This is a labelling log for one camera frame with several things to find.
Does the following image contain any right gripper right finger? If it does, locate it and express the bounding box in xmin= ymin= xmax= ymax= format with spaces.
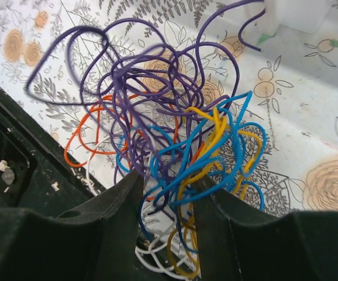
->
xmin=194 ymin=190 xmax=338 ymax=280

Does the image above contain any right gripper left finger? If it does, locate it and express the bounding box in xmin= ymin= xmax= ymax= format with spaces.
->
xmin=0 ymin=171 xmax=143 ymax=280

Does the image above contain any colourful wire bundle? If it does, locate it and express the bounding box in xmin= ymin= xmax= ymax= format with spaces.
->
xmin=24 ymin=0 xmax=268 ymax=280

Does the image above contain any white compartment tray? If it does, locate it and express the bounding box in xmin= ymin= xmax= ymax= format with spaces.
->
xmin=242 ymin=1 xmax=338 ymax=90

